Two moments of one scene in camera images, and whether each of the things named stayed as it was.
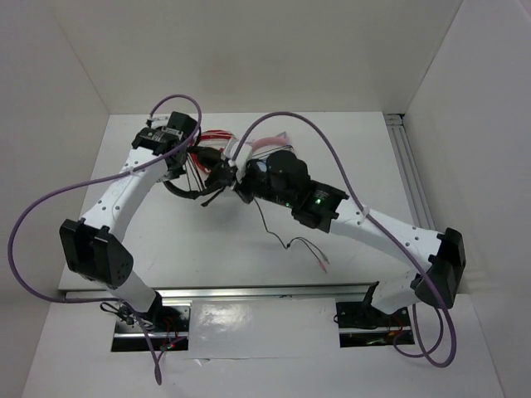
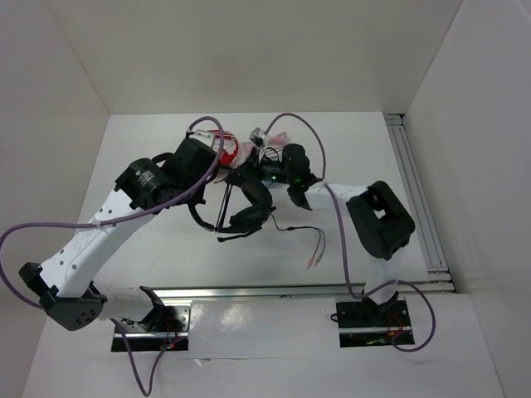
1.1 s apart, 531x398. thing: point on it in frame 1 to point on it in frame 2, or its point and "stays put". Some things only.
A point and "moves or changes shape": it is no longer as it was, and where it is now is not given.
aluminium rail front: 248,293 stays put
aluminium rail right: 416,182 stays put
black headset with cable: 218,175 moves or changes shape
